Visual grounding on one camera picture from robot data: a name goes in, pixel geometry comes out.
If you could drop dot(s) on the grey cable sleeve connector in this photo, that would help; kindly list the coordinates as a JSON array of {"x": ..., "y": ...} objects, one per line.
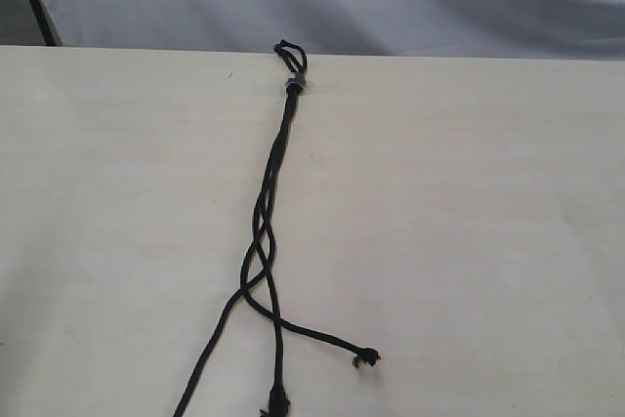
[{"x": 296, "y": 84}]

